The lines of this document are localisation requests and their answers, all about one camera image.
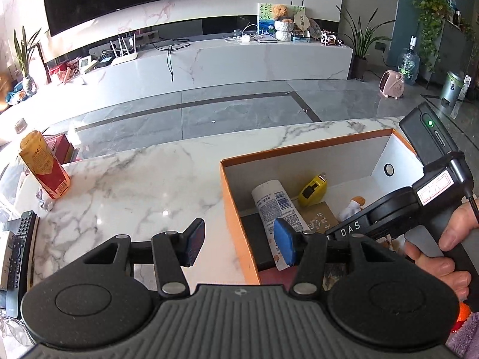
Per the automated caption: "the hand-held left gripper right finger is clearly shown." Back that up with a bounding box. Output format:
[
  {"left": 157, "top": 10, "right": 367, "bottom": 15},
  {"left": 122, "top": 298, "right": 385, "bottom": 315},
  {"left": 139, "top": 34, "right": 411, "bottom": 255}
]
[{"left": 273, "top": 217, "right": 402, "bottom": 300}]

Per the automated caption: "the yellow tape measure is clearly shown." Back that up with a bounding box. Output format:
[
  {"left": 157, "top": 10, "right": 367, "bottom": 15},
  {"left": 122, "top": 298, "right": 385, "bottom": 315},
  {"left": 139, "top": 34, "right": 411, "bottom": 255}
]
[{"left": 297, "top": 172, "right": 328, "bottom": 209}]

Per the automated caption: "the large water bottle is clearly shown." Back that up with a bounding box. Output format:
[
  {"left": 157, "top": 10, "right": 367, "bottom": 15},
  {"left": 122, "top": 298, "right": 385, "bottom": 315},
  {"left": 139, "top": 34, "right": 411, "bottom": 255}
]
[{"left": 397, "top": 35, "right": 422, "bottom": 86}]

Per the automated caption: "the green landscape painting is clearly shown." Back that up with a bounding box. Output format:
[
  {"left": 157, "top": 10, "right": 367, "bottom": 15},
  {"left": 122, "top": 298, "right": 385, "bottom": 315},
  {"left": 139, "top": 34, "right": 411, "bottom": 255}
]
[{"left": 258, "top": 2, "right": 306, "bottom": 35}]

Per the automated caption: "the red gift box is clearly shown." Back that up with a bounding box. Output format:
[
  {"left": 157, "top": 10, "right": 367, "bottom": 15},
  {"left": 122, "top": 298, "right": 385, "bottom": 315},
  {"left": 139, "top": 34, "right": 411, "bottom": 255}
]
[{"left": 43, "top": 133, "right": 76, "bottom": 164}]

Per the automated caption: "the yellow and red drink carton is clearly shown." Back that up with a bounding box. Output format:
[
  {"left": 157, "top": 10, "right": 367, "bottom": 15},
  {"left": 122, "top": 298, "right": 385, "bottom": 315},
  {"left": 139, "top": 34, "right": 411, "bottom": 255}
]
[{"left": 19, "top": 130, "right": 71, "bottom": 200}]

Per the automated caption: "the potted green plant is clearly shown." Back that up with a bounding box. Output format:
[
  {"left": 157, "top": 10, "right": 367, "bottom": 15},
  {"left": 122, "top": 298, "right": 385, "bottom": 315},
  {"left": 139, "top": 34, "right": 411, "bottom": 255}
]
[{"left": 335, "top": 4, "right": 394, "bottom": 80}]

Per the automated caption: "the black flat case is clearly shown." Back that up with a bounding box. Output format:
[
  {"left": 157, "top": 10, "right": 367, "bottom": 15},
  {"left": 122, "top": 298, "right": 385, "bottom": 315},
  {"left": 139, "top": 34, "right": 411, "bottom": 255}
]
[{"left": 241, "top": 213, "right": 280, "bottom": 270}]

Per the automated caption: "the orange cardboard box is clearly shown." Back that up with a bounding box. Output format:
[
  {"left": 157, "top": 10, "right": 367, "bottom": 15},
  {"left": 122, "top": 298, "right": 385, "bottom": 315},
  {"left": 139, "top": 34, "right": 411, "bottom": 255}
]
[{"left": 219, "top": 128, "right": 428, "bottom": 285}]

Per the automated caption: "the pink space heater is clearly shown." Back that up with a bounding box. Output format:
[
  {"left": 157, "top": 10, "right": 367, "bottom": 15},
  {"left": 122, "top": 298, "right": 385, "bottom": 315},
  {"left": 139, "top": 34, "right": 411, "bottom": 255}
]
[{"left": 379, "top": 70, "right": 406, "bottom": 100}]

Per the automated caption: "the white ceramic pot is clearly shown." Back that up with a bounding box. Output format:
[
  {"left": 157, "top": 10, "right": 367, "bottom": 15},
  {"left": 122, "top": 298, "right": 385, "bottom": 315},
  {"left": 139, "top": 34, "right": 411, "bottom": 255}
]
[{"left": 274, "top": 19, "right": 295, "bottom": 42}]

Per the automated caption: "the gold square gift box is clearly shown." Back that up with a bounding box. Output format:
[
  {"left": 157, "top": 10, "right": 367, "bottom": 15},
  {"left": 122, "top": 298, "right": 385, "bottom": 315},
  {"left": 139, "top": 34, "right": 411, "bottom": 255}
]
[{"left": 299, "top": 201, "right": 339, "bottom": 238}]

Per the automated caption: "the black remote control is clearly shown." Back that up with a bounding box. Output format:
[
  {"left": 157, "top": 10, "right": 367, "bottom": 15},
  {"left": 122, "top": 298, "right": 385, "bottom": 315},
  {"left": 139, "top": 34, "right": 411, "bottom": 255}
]
[{"left": 5, "top": 211, "right": 40, "bottom": 319}]

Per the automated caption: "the round fan ornament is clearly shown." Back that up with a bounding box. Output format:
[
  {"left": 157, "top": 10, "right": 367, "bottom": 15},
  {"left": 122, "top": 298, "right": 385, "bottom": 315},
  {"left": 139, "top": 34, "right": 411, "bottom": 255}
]
[{"left": 294, "top": 10, "right": 311, "bottom": 38}]

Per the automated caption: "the person's right hand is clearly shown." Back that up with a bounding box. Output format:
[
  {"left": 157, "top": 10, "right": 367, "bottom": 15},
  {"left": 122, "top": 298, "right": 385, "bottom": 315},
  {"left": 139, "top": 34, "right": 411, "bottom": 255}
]
[{"left": 403, "top": 198, "right": 479, "bottom": 300}]

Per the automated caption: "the dark red wallet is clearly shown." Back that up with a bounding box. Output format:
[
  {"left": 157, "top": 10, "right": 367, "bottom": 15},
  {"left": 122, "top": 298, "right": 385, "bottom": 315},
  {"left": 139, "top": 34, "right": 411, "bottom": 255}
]
[{"left": 258, "top": 265, "right": 297, "bottom": 287}]

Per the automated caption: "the orchid plant in vase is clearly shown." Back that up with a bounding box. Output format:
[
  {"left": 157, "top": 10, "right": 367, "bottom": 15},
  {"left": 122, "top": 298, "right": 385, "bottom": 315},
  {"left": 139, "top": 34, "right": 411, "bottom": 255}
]
[{"left": 13, "top": 26, "right": 44, "bottom": 96}]

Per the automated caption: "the grey remote control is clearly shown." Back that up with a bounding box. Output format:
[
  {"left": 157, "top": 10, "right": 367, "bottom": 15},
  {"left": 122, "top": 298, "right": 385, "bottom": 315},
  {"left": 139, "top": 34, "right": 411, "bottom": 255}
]
[{"left": 0, "top": 231, "right": 19, "bottom": 293}]

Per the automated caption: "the white cream tube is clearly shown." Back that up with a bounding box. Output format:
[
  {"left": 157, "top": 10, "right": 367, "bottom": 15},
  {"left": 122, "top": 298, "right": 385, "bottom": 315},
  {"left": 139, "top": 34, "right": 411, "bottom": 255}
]
[{"left": 251, "top": 179, "right": 311, "bottom": 270}]

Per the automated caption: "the white marble TV cabinet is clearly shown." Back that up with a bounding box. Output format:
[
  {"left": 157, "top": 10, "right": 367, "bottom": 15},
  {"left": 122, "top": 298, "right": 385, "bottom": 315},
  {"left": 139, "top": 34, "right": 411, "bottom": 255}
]
[{"left": 0, "top": 35, "right": 354, "bottom": 121}]

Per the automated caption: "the grey trash can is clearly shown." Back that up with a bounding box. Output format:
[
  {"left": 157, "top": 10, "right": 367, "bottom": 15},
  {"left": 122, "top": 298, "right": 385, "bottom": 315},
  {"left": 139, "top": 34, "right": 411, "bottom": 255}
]
[{"left": 439, "top": 71, "right": 467, "bottom": 107}]

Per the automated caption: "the colourful plush toy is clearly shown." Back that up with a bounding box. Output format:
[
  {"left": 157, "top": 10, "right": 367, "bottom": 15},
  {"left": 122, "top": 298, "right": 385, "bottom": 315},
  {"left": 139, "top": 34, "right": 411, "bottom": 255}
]
[{"left": 5, "top": 82, "right": 31, "bottom": 106}]

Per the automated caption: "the brown teddy bear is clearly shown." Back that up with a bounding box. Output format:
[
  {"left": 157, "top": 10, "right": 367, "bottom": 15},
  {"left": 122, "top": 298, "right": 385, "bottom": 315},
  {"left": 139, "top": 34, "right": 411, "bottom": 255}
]
[{"left": 271, "top": 4, "right": 291, "bottom": 22}]

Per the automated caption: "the crumpled clear wrapper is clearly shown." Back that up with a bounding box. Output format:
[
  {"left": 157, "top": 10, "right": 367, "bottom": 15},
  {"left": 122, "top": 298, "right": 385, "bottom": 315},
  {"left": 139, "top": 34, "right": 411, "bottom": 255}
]
[{"left": 35, "top": 189, "right": 53, "bottom": 211}]

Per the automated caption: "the cow figurine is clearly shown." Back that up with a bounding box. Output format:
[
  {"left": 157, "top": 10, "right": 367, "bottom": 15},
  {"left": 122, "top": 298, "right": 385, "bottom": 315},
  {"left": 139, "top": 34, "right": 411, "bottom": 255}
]
[{"left": 320, "top": 32, "right": 343, "bottom": 47}]

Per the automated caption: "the trailing ivy plant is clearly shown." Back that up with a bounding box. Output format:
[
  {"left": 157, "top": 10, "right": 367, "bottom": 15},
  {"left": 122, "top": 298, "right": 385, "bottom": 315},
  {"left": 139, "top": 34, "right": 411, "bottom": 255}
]
[{"left": 406, "top": 0, "right": 456, "bottom": 72}]

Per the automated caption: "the white charger with cables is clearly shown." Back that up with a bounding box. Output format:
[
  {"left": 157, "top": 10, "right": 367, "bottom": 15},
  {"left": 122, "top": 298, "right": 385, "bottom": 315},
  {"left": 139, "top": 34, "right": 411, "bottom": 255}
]
[{"left": 225, "top": 32, "right": 256, "bottom": 46}]

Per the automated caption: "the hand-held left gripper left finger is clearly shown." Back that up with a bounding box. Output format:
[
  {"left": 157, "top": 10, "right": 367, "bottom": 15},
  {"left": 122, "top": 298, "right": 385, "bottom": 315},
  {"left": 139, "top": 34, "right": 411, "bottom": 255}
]
[{"left": 83, "top": 217, "right": 206, "bottom": 300}]

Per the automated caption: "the white router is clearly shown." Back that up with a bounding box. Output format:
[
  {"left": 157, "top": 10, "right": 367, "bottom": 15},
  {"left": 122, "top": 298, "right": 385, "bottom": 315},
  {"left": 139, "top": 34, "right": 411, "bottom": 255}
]
[{"left": 110, "top": 34, "right": 139, "bottom": 66}]

